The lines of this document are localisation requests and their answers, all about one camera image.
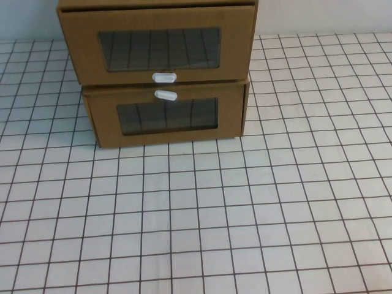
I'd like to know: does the lower cardboard drawer with window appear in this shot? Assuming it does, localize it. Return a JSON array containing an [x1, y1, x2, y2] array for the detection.
[[82, 78, 251, 149]]

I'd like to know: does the brown cardboard drawer with window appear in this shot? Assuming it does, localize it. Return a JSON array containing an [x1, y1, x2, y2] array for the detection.
[[85, 85, 246, 149], [59, 5, 255, 86]]

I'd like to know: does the brown cardboard shoe box shell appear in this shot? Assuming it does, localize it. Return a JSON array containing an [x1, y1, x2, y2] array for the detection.
[[56, 0, 257, 86]]

